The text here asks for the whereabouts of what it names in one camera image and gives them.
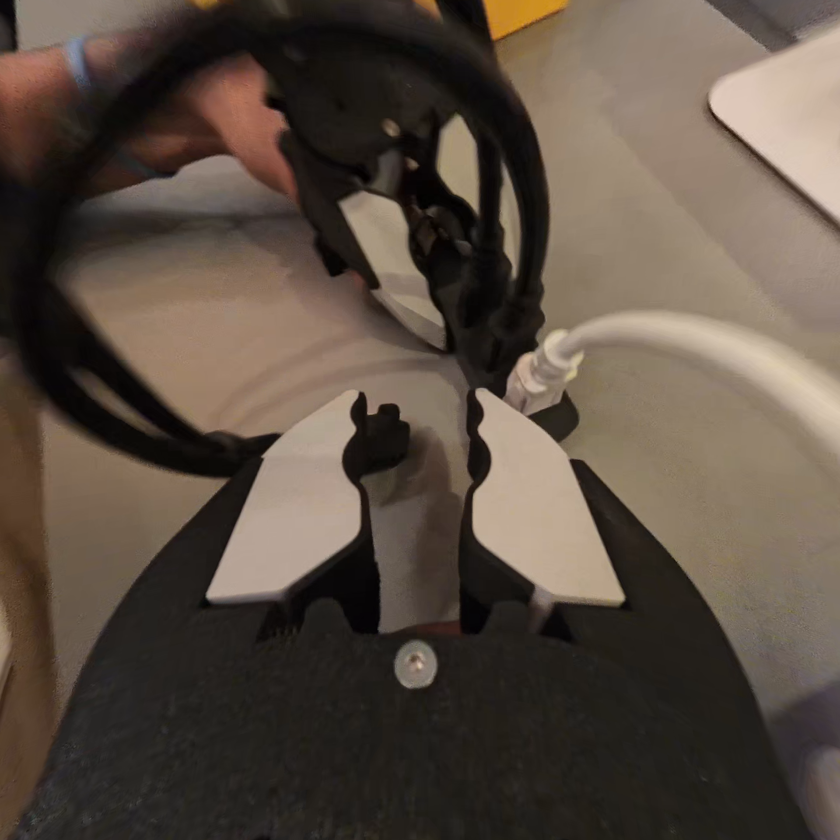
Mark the blue wristband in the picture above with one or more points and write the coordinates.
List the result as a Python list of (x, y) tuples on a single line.
[(77, 62)]

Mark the person's left forearm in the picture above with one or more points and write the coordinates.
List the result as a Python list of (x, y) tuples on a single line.
[(33, 111)]

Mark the black hub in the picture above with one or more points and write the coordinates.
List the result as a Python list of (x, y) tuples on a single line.
[(558, 423)]

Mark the yellow box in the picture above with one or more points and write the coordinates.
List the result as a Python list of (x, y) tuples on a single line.
[(525, 16)]

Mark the grey desk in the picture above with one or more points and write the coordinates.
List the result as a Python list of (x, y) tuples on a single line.
[(656, 229)]

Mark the person's left hand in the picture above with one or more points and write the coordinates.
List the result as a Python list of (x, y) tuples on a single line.
[(216, 111)]

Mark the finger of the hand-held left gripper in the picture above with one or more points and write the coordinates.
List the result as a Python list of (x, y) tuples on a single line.
[(400, 298)]

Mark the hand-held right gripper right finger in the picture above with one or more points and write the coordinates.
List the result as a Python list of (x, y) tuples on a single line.
[(544, 518)]

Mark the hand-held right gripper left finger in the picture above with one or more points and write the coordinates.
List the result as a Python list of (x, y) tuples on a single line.
[(289, 518)]

